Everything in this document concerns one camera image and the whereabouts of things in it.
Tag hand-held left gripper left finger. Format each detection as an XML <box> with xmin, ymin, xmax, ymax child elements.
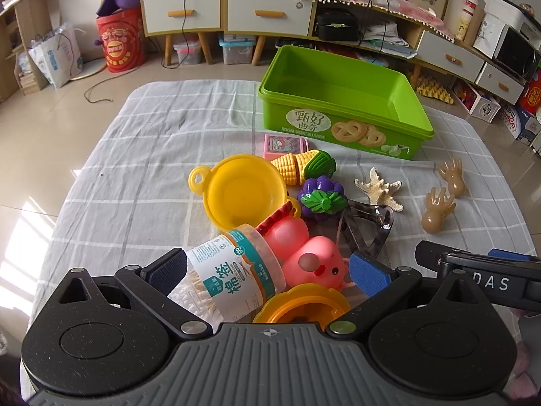
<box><xmin>55</xmin><ymin>248</ymin><xmax>214</xmax><ymax>341</ymax></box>

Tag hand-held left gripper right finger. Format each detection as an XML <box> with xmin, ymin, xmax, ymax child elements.
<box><xmin>324</xmin><ymin>254</ymin><xmax>483</xmax><ymax>341</ymax></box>

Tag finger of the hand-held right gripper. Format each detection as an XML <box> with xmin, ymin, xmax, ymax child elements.
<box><xmin>486</xmin><ymin>249</ymin><xmax>536</xmax><ymax>262</ymax></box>
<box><xmin>414</xmin><ymin>240</ymin><xmax>449</xmax><ymax>272</ymax></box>

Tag brown rubber hand toy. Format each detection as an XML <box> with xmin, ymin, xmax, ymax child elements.
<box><xmin>437</xmin><ymin>157</ymin><xmax>468</xmax><ymax>199</ymax></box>
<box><xmin>421</xmin><ymin>186</ymin><xmax>458</xmax><ymax>234</ymax></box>

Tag clear cotton swab jar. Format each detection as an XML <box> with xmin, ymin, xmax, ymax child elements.
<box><xmin>167</xmin><ymin>224</ymin><xmax>284</xmax><ymax>333</ymax></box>

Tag pink rubber squeeze toy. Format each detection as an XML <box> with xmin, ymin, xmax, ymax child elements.
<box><xmin>264</xmin><ymin>216</ymin><xmax>352</xmax><ymax>293</ymax></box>

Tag orange toy pot lid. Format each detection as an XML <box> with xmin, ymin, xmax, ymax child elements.
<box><xmin>253</xmin><ymin>283</ymin><xmax>352</xmax><ymax>326</ymax></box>

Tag purple toy grapes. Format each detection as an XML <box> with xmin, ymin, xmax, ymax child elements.
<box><xmin>297</xmin><ymin>175</ymin><xmax>348</xmax><ymax>223</ymax></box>

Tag yellow toy pot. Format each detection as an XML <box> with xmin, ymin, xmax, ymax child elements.
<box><xmin>188</xmin><ymin>155</ymin><xmax>303</xmax><ymax>231</ymax></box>

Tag green plastic box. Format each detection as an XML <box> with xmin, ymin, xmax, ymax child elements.
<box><xmin>258</xmin><ymin>45</ymin><xmax>435</xmax><ymax>160</ymax></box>

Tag cream starfish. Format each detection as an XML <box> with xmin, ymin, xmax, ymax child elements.
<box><xmin>354</xmin><ymin>166</ymin><xmax>405</xmax><ymax>212</ymax></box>

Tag grey checked table cloth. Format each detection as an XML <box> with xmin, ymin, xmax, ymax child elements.
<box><xmin>19</xmin><ymin>80</ymin><xmax>537</xmax><ymax>406</ymax></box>

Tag red ridged toy piece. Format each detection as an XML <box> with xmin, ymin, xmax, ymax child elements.
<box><xmin>254</xmin><ymin>200</ymin><xmax>295</xmax><ymax>233</ymax></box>

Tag toy corn cob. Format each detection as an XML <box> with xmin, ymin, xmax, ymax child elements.
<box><xmin>270</xmin><ymin>149</ymin><xmax>337</xmax><ymax>187</ymax></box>

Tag stack of colourful boxes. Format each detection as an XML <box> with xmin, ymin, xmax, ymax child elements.
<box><xmin>501</xmin><ymin>82</ymin><xmax>541</xmax><ymax>155</ymax></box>

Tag pink toy card box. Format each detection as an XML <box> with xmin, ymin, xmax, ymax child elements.
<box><xmin>263</xmin><ymin>134</ymin><xmax>320</xmax><ymax>161</ymax></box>

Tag white toy crate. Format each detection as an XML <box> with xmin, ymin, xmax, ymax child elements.
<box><xmin>452</xmin><ymin>80</ymin><xmax>502</xmax><ymax>123</ymax></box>

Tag yellow egg tray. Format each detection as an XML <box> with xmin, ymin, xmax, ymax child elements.
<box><xmin>416</xmin><ymin>74</ymin><xmax>455</xmax><ymax>106</ymax></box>

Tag small white cabinet drawer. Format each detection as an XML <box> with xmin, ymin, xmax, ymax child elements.
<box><xmin>475</xmin><ymin>63</ymin><xmax>525</xmax><ymax>105</ymax></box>

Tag white oven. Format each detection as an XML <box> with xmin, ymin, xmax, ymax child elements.
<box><xmin>472</xmin><ymin>13</ymin><xmax>540</xmax><ymax>84</ymax></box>

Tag clear storage box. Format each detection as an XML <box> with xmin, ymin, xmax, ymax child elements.
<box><xmin>172</xmin><ymin>38</ymin><xmax>204</xmax><ymax>67</ymax></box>

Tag folded cloth pile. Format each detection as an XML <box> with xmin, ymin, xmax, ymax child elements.
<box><xmin>363</xmin><ymin>21</ymin><xmax>417</xmax><ymax>58</ymax></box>

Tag red printed bucket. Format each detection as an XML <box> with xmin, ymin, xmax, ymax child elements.
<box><xmin>96</xmin><ymin>7</ymin><xmax>148</xmax><ymax>74</ymax></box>

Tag blue lid storage box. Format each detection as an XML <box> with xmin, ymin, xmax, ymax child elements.
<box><xmin>219</xmin><ymin>34</ymin><xmax>258</xmax><ymax>67</ymax></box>

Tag white paper bag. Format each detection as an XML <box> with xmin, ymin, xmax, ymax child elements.
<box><xmin>29</xmin><ymin>23</ymin><xmax>84</xmax><ymax>90</ymax></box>

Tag red white decorated bottle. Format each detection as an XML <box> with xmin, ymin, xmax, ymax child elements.
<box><xmin>455</xmin><ymin>0</ymin><xmax>481</xmax><ymax>41</ymax></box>

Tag black case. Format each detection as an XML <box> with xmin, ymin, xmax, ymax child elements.
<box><xmin>316</xmin><ymin>7</ymin><xmax>365</xmax><ymax>42</ymax></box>

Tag white foam box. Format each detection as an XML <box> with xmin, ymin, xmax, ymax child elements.
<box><xmin>484</xmin><ymin>0</ymin><xmax>538</xmax><ymax>22</ymax></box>

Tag pink tasselled runner cloth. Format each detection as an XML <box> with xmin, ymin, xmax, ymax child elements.
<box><xmin>289</xmin><ymin>0</ymin><xmax>458</xmax><ymax>43</ymax></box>

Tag white drawer with keyhole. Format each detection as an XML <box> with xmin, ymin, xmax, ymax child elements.
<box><xmin>143</xmin><ymin>0</ymin><xmax>221</xmax><ymax>35</ymax></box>

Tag wide white drawer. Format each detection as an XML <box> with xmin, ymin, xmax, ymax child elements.
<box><xmin>226</xmin><ymin>0</ymin><xmax>316</xmax><ymax>37</ymax></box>

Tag wooden bookshelf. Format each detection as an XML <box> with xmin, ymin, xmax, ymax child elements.
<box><xmin>0</xmin><ymin>0</ymin><xmax>58</xmax><ymax>103</ymax></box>

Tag thin floor cable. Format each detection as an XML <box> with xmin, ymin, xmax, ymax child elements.
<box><xmin>84</xmin><ymin>65</ymin><xmax>128</xmax><ymax>105</ymax></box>

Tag black power cable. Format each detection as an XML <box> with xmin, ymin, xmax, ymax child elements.
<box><xmin>366</xmin><ymin>0</ymin><xmax>390</xmax><ymax>48</ymax></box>

